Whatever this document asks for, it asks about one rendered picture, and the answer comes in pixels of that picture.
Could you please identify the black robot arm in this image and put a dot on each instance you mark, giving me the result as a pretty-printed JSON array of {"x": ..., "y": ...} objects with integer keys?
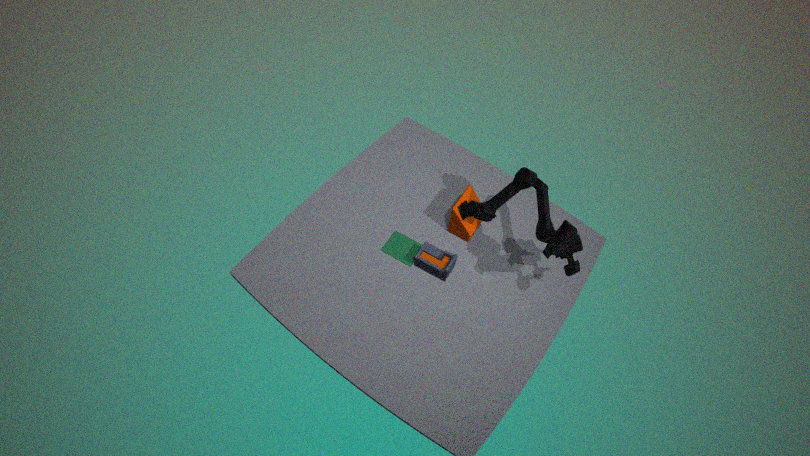
[{"x": 525, "y": 178}]

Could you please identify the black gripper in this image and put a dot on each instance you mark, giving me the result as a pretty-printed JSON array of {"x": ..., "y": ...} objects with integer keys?
[{"x": 572, "y": 267}]

